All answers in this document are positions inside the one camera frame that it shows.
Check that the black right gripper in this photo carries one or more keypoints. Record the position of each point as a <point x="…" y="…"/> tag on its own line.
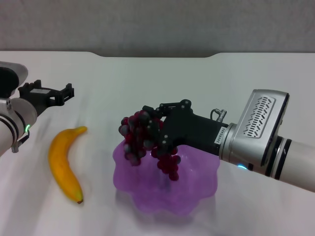
<point x="197" y="132"/>

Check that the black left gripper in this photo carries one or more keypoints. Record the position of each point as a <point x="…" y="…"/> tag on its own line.
<point x="39" y="100"/>

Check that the dark red grape bunch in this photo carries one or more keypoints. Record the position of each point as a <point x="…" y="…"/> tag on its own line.
<point x="165" y="164"/>

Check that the yellow banana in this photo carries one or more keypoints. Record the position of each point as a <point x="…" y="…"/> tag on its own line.
<point x="61" y="167"/>

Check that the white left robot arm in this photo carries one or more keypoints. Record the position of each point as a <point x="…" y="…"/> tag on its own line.
<point x="12" y="123"/>

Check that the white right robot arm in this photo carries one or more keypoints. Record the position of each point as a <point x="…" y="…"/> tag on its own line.
<point x="290" y="162"/>

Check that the purple plastic wavy bowl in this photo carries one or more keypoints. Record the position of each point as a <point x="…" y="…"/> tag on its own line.
<point x="152" y="196"/>

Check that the left wrist camera housing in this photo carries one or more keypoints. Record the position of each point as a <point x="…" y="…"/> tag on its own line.
<point x="9" y="76"/>

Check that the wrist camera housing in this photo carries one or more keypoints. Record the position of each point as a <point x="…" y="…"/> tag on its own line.
<point x="9" y="76"/>
<point x="261" y="115"/>

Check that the right wrist camera housing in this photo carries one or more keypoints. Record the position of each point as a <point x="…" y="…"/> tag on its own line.
<point x="261" y="115"/>

